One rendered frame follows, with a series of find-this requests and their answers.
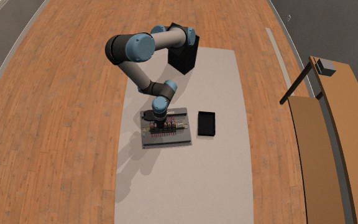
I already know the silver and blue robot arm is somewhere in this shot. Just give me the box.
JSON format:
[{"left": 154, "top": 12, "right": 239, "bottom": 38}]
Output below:
[{"left": 105, "top": 25, "right": 196, "bottom": 118}]

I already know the grey relay panel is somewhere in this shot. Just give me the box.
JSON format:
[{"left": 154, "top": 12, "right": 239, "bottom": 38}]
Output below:
[{"left": 140, "top": 108, "right": 192, "bottom": 149}]

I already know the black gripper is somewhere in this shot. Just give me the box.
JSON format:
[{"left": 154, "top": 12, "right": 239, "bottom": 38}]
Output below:
[{"left": 144, "top": 110, "right": 167, "bottom": 129}]

